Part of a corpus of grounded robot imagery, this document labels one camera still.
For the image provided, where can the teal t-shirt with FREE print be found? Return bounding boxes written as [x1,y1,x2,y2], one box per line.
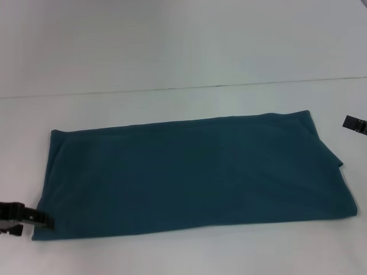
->
[30,109,359,242]

